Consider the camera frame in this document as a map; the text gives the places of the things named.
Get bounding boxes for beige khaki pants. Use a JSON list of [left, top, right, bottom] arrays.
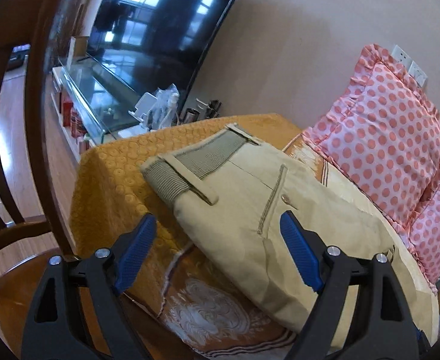
[[141, 123, 439, 359]]

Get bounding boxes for dark wooden chair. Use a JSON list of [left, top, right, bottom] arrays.
[[0, 0, 81, 359]]

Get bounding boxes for pink polka dot lower pillow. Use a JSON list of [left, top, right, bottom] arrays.
[[407, 168, 440, 286]]

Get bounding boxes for pink polka dot pillow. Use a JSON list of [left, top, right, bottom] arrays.
[[302, 44, 440, 228], [407, 168, 440, 286]]

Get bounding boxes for orange yellow patterned bedspread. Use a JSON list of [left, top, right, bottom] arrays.
[[68, 112, 440, 359]]

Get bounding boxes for pink polka dot upper pillow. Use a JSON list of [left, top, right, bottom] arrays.
[[302, 44, 440, 228]]

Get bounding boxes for glass top TV cabinet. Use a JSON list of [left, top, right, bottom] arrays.
[[58, 56, 140, 146]]

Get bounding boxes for white plastic bag clutter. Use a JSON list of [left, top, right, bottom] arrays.
[[129, 84, 180, 131]]

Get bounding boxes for dark metal cups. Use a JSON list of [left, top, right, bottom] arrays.
[[180, 98, 222, 124]]

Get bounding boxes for large black television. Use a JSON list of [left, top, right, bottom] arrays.
[[43, 0, 255, 112]]

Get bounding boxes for white wall power outlets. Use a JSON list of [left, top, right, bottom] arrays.
[[392, 45, 428, 89]]

